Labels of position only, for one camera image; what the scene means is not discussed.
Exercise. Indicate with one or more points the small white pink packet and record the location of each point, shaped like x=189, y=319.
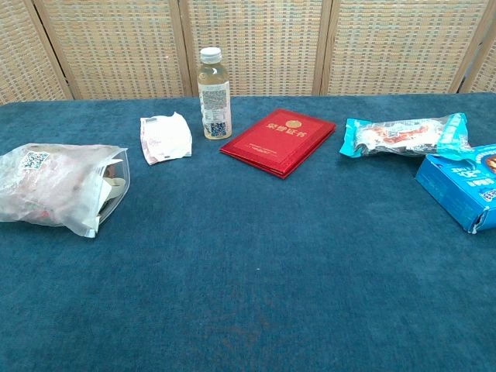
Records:
x=166, y=137

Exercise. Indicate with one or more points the blue cookie box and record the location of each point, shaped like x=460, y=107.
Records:
x=459, y=182

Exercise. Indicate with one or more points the red certificate folder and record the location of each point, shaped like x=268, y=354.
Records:
x=277, y=141

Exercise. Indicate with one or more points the woven folding screen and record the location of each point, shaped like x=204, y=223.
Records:
x=252, y=42

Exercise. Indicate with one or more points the clear bottle yellow drink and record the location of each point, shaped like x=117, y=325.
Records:
x=214, y=93

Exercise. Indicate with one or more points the blue table cloth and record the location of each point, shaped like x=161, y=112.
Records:
x=248, y=271

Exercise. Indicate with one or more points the white translucent plastic bag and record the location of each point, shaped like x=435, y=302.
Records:
x=54, y=186

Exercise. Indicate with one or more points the teal snack packet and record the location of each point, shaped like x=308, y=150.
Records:
x=403, y=135

